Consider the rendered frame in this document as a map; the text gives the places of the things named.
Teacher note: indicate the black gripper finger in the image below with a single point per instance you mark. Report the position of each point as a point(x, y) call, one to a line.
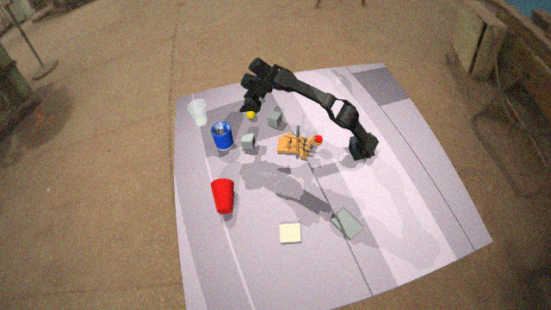
point(248, 93)
point(244, 109)

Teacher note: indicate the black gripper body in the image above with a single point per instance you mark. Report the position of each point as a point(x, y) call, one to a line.
point(252, 102)

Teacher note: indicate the blue mug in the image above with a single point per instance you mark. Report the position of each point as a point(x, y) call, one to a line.
point(222, 135)

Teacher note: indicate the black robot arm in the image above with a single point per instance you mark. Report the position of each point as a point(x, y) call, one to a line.
point(285, 80)

